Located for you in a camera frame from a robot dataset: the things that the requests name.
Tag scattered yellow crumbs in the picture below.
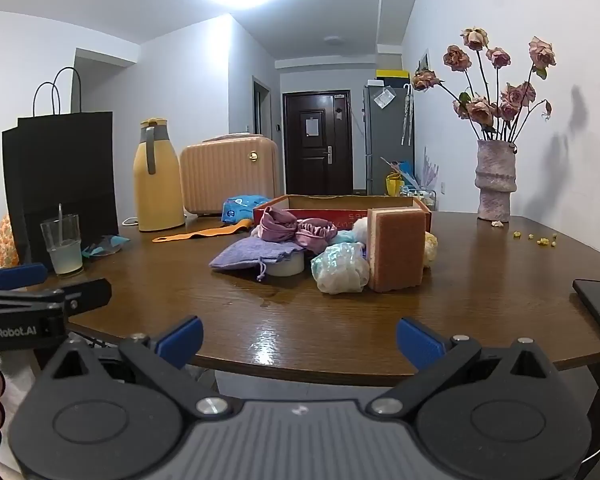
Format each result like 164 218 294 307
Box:
512 230 558 248

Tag pink satin pouch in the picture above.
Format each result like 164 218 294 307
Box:
258 206 301 246

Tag black paper bag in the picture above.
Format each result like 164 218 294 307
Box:
1 66 120 267

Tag tan chair back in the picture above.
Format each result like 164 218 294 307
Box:
152 221 248 244

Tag clear glass cup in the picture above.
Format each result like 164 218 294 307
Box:
40 214 85 277

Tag pink ribbed suitcase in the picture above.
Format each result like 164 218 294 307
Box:
179 133 280 217

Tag pink textured vase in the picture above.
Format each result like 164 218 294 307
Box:
475 139 518 222

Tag grey interior door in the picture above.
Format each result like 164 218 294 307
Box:
252 76 272 136

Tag orange rectangular sponge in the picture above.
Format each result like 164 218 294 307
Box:
367 207 427 293

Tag dark brown entrance door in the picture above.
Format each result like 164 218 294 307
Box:
282 90 355 196

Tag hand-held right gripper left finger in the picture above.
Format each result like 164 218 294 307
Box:
40 316 236 418

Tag teal plastic wrapper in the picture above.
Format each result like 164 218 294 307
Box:
81 234 131 260

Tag pink satin scrunchie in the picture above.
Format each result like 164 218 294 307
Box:
292 217 337 254

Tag wire storage rack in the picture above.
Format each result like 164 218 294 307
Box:
400 185 438 211

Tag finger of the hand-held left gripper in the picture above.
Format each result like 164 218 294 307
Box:
0 262 49 291
55 279 113 322

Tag blue tissue pack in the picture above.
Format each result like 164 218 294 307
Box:
222 194 272 225

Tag folded hanging umbrella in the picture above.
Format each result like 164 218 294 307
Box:
401 85 415 147

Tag grey refrigerator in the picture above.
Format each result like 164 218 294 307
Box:
363 84 415 197

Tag white round sponge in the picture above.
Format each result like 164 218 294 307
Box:
266 252 306 277

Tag orange mesh bag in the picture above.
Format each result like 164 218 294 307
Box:
0 214 20 268

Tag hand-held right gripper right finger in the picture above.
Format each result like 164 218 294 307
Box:
367 317 556 418

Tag red cardboard box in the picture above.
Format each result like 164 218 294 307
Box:
252 194 433 235

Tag purple drawstring pouch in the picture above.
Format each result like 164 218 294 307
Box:
209 237 306 282

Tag bunch of dried roses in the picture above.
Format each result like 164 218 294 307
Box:
412 26 557 143

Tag iridescent plastic bag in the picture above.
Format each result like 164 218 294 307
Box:
311 241 371 295

